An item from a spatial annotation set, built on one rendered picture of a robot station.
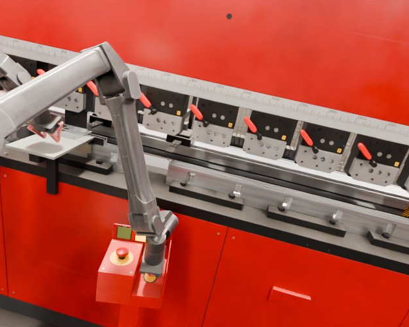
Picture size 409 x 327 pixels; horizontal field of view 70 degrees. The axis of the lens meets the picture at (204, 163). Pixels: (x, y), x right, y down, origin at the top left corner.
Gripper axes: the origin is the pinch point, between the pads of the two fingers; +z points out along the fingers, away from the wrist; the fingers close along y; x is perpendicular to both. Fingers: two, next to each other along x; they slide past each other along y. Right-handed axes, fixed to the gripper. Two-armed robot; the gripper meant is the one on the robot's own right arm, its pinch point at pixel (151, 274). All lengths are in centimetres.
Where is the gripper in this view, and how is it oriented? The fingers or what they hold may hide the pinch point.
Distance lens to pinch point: 103.5
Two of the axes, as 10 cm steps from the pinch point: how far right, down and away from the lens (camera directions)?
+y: 0.4, -6.0, 8.0
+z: -1.7, 7.8, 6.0
